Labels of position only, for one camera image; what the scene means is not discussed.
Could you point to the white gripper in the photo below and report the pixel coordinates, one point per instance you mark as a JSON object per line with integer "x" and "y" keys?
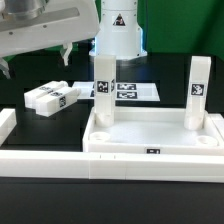
{"x": 29, "y": 25}

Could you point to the white desk top tray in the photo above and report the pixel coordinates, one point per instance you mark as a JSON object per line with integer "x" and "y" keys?
{"x": 160, "y": 131}

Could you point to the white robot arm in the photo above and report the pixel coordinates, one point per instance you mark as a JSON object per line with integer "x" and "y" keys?
{"x": 119, "y": 33}

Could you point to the white left fence block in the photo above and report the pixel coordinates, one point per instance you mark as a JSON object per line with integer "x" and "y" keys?
{"x": 7, "y": 123}

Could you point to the white fence block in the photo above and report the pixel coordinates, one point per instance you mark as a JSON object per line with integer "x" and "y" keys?
{"x": 218, "y": 120}
{"x": 7, "y": 123}

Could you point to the marker tag sheet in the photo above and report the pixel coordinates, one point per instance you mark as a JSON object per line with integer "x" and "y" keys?
{"x": 124, "y": 91}

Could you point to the white front fence bar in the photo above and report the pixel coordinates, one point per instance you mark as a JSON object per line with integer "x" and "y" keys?
{"x": 50, "y": 164}

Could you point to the white right fence block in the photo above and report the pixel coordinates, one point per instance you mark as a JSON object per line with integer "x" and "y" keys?
{"x": 218, "y": 120}

